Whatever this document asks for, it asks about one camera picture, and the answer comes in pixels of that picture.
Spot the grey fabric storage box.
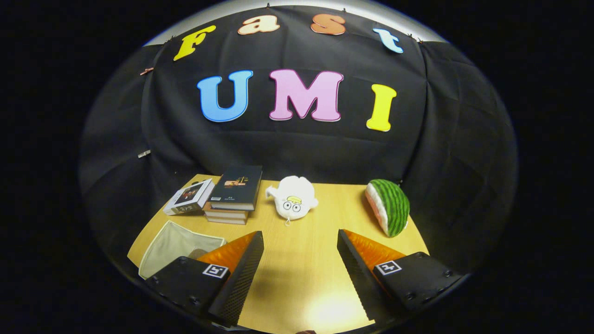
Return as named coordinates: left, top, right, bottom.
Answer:
left=138, top=220, right=227, bottom=280

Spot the watermelon slice plush toy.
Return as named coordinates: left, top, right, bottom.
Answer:
left=365, top=179, right=411, bottom=238

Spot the brown cover book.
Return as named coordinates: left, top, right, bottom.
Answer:
left=206, top=214, right=249, bottom=225
left=203, top=204, right=251, bottom=219

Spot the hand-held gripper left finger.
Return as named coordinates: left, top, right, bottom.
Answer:
left=145, top=231, right=265, bottom=328

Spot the small white-edged book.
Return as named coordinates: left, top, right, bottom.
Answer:
left=162, top=179, right=215, bottom=216

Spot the white plush toy with eyes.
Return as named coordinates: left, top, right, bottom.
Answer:
left=265, top=175, right=319, bottom=226

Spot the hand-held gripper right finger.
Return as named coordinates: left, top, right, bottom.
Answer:
left=337, top=229, right=465, bottom=323

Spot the dark cover book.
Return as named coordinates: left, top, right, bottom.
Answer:
left=207, top=165, right=263, bottom=212

